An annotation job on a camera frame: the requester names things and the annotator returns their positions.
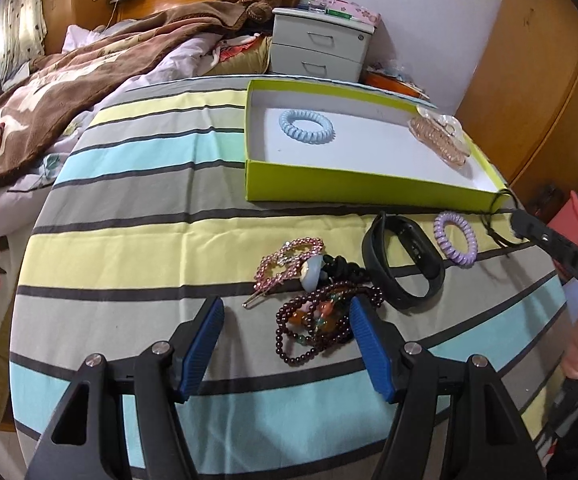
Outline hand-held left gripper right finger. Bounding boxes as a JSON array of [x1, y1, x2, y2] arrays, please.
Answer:
[[349, 297, 545, 480]]

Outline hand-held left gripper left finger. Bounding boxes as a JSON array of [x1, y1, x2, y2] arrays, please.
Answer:
[[24, 294, 226, 480]]

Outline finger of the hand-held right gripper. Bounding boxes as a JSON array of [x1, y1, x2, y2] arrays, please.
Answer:
[[510, 208, 578, 312]]

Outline thin black elastic hair tie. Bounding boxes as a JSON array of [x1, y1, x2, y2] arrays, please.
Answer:
[[482, 189, 532, 257]]

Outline dark red bead bracelet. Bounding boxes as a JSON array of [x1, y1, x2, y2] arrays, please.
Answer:
[[274, 282, 386, 362]]

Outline black smart band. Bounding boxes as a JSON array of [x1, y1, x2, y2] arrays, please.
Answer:
[[360, 211, 446, 311]]

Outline black hair tie round charm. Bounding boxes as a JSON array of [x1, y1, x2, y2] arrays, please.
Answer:
[[300, 253, 371, 292]]

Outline pink rhinestone hair clip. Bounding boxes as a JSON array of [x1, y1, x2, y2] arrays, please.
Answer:
[[242, 237, 326, 309]]

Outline purple spiral hair tie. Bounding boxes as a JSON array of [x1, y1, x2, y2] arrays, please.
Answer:
[[433, 211, 479, 265]]

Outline red plastic container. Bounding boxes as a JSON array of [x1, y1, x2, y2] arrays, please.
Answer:
[[548, 190, 578, 273]]

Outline striped tablecloth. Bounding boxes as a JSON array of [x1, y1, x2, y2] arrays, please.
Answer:
[[9, 74, 570, 480]]

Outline clear pink hair claw clip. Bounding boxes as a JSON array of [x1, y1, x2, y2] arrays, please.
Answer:
[[407, 112, 471, 167]]

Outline wooden wardrobe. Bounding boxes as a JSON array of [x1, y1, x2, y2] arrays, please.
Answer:
[[455, 0, 578, 203]]

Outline orange plastic basin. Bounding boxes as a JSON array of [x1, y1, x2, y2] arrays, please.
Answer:
[[363, 66, 431, 102]]

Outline brown printed blanket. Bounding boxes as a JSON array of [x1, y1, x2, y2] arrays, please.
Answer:
[[0, 0, 276, 202]]

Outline grey drawer nightstand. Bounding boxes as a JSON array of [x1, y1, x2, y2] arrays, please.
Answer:
[[268, 7, 376, 84]]

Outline pink floral box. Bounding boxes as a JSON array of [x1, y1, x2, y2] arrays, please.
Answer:
[[325, 0, 383, 27]]

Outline patterned curtain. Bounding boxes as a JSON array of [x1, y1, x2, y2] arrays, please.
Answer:
[[0, 0, 46, 88]]

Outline light blue spiral hair tie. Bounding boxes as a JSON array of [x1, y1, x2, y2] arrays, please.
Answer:
[[278, 108, 336, 145]]

